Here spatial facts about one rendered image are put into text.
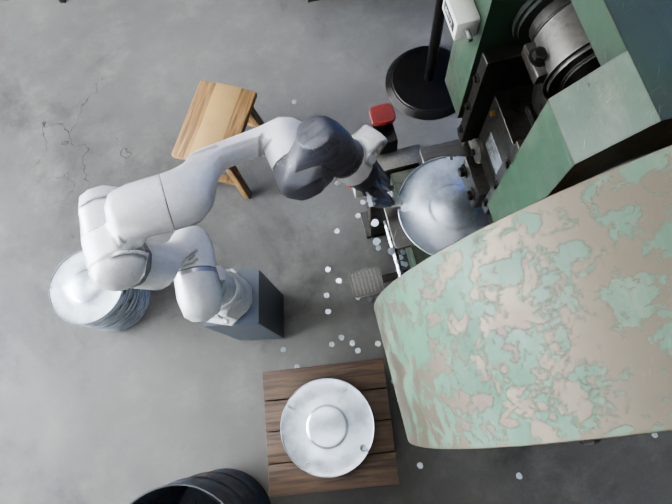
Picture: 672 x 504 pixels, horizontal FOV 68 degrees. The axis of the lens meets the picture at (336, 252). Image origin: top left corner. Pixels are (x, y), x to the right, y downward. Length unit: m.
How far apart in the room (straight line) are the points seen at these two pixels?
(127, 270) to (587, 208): 0.81
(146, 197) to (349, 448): 1.01
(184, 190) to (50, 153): 1.82
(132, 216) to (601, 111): 0.75
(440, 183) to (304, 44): 1.42
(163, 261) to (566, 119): 0.87
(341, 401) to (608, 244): 1.31
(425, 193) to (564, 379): 0.97
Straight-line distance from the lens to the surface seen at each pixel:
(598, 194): 0.42
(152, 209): 0.96
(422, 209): 1.32
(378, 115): 1.46
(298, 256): 2.11
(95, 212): 1.07
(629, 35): 0.72
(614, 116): 0.69
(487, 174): 1.16
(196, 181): 0.97
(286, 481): 1.71
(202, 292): 1.28
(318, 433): 1.64
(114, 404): 2.27
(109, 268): 1.01
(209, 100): 2.11
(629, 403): 0.41
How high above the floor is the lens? 2.02
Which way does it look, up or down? 74 degrees down
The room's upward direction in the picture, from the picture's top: 16 degrees counter-clockwise
